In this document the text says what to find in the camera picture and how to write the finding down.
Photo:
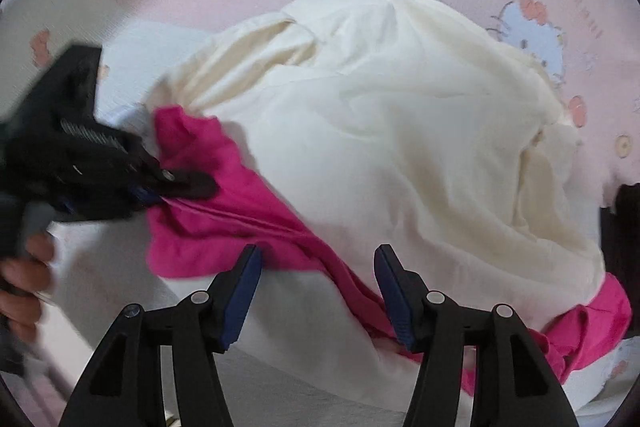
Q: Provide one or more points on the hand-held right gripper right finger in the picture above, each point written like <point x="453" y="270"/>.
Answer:
<point x="395" y="302"/>

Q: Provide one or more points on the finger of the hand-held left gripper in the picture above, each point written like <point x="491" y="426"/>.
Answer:
<point x="185" y="184"/>

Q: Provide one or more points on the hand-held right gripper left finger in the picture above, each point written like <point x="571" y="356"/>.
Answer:
<point x="242" y="302"/>

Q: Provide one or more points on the magenta t-shirt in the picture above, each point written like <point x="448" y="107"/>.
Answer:
<point x="210" y="217"/>

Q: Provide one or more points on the cream t-shirt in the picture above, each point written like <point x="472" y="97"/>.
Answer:
<point x="400" y="117"/>

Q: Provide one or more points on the person's left hand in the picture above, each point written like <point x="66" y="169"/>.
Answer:
<point x="22" y="287"/>

